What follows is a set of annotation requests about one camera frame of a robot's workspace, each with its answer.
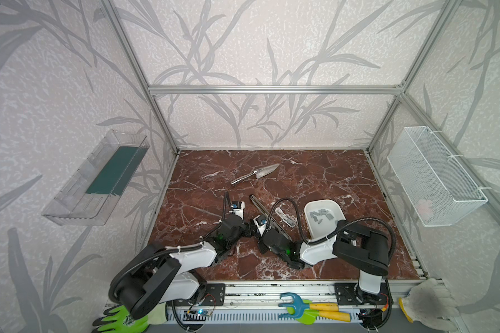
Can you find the white mini stapler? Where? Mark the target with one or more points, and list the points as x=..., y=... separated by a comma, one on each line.
x=288, y=220

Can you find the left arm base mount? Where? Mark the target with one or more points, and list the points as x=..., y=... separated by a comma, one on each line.
x=209, y=295

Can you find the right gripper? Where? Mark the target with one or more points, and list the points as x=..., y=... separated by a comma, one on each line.
x=267, y=235

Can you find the white cloth glove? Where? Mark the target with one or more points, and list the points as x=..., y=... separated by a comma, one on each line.
x=432, y=305

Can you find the white oval tray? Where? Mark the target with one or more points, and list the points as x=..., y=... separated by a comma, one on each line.
x=320, y=230

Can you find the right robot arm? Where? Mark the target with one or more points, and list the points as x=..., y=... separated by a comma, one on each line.
x=366, y=243

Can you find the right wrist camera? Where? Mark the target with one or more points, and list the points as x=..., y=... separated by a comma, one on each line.
x=261, y=224

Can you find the white wire mesh basket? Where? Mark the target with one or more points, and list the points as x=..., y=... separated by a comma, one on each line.
x=427, y=169

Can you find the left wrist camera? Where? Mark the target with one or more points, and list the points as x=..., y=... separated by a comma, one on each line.
x=237, y=208

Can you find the green circuit board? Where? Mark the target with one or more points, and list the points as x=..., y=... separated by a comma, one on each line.
x=200, y=314

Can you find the pink object in basket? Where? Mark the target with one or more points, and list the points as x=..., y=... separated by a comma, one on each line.
x=424, y=208

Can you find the teal garden hand rake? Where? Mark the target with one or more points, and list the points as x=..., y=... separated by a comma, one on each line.
x=299, y=306

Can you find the green work glove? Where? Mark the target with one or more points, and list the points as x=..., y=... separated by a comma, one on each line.
x=118, y=319

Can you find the grey staple strip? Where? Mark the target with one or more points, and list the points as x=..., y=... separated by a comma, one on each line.
x=318, y=216

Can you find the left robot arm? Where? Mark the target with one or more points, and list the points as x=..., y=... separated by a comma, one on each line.
x=161, y=274

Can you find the clear plastic wall shelf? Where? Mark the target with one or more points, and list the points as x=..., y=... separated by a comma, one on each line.
x=91, y=195

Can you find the green garden hand shovel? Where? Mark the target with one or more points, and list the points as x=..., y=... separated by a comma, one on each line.
x=310, y=316

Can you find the silver metal trowel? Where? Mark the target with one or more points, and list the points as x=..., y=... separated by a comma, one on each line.
x=258, y=173

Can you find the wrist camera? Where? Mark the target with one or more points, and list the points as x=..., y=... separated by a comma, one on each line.
x=261, y=224
x=237, y=208

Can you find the aluminium frame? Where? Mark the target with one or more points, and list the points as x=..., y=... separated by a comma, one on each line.
x=453, y=88

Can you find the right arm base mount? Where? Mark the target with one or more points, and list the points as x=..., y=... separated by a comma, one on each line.
x=349, y=293

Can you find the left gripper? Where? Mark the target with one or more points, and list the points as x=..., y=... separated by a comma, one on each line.
x=234, y=220

